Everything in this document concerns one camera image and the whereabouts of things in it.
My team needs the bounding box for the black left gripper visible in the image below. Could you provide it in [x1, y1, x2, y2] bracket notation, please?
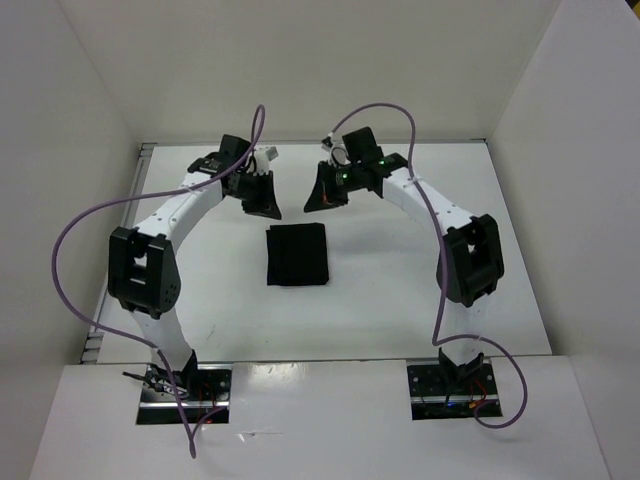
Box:
[228, 169, 281, 220]

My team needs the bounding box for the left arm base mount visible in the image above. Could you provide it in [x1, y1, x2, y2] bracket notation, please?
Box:
[122, 365, 232, 426]

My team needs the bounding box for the aluminium table edge rail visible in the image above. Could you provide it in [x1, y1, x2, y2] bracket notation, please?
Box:
[80, 143, 156, 364]

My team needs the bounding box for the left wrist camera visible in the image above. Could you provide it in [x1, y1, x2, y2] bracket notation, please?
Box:
[215, 134, 251, 172]

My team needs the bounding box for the black skirt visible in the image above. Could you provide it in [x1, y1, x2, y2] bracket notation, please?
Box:
[266, 223, 329, 287]

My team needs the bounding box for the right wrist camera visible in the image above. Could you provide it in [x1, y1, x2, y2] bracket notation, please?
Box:
[342, 126, 384, 163]

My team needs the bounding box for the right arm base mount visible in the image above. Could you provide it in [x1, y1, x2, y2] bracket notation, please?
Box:
[406, 359, 502, 421]

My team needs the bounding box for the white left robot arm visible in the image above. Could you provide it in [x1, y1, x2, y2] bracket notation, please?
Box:
[108, 172, 282, 400]

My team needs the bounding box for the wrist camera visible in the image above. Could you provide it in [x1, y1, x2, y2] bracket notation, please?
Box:
[215, 134, 251, 172]
[342, 126, 384, 163]

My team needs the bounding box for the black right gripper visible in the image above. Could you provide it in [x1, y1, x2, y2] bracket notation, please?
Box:
[303, 160, 361, 213]

